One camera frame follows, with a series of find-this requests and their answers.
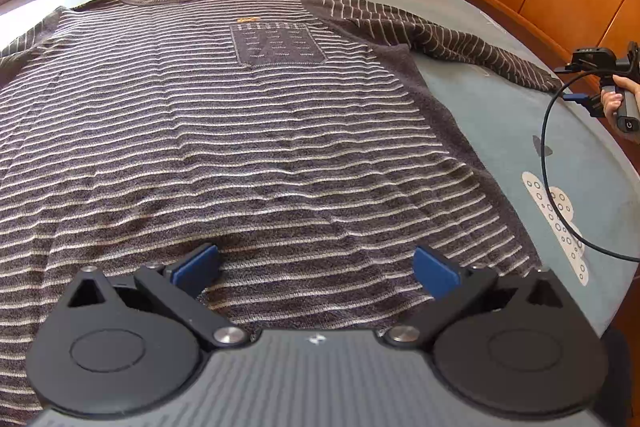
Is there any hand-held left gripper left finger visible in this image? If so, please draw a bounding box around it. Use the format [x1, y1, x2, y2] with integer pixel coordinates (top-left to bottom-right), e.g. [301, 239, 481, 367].
[65, 242, 249, 352]

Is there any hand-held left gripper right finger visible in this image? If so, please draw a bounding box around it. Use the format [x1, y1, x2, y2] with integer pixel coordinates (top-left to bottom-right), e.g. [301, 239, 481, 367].
[385, 246, 568, 349]

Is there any grey striped sweater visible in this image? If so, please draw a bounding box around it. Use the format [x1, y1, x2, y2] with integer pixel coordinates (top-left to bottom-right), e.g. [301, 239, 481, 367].
[0, 0, 565, 427]

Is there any person's right hand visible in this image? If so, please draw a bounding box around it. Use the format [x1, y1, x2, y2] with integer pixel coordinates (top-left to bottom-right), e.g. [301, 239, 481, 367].
[602, 74, 640, 120]

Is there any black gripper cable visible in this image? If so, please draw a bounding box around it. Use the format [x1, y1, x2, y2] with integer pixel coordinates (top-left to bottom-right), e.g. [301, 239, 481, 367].
[532, 67, 640, 264]

